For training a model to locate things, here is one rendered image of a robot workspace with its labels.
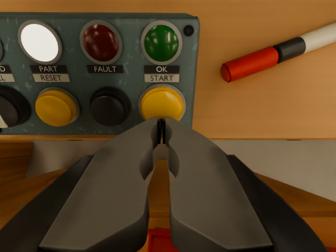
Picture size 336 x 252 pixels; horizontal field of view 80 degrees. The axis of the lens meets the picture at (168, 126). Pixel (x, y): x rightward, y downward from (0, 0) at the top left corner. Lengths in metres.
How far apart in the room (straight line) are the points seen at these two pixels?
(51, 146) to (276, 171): 1.18
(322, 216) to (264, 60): 0.24
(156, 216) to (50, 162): 0.99
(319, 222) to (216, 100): 0.23
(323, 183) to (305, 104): 1.17
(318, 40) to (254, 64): 0.05
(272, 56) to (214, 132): 0.07
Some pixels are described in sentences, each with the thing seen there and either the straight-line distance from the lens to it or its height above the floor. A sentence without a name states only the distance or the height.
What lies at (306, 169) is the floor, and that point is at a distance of 1.30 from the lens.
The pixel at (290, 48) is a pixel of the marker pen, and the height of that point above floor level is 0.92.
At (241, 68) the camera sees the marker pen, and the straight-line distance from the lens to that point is 0.17.
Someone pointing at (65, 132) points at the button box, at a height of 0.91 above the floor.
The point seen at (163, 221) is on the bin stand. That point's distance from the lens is 0.28.
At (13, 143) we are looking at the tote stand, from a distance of 1.15.
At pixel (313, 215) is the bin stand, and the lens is 0.35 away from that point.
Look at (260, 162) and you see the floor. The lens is 1.18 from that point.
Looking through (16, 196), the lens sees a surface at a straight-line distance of 0.85.
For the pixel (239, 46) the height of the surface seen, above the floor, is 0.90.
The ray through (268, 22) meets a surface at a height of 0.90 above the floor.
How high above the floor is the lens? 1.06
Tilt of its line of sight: 86 degrees down
